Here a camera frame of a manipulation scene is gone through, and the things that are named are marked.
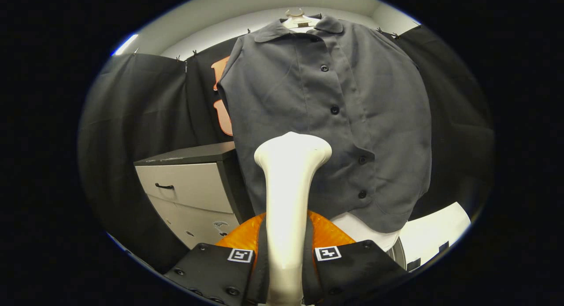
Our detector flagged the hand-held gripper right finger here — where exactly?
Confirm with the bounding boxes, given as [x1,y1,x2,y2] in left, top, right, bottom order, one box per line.
[304,209,410,306]

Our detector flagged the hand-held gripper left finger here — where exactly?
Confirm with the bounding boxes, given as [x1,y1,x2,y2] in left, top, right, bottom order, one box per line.
[164,211,268,306]

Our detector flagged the white garment steamer head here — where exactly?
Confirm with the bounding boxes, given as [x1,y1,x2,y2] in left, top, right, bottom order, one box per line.
[254,132,332,306]

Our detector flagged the grey button-up shirt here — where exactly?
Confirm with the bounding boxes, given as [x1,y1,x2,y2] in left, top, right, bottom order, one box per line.
[217,13,432,234]

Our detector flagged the white garment hanger form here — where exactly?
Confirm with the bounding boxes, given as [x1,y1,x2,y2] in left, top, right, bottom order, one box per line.
[282,9,401,252]

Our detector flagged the grey drawer cabinet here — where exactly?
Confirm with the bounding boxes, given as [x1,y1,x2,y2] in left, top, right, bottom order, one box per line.
[134,141,256,249]

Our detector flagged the white flat board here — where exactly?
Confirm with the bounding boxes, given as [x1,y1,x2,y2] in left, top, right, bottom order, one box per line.
[388,202,471,271]

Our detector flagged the black backdrop cloth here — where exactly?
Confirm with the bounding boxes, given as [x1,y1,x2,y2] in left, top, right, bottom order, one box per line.
[78,25,495,273]

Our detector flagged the rectangular ceiling light panel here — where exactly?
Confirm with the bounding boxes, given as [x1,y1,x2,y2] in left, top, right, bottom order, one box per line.
[112,33,139,56]

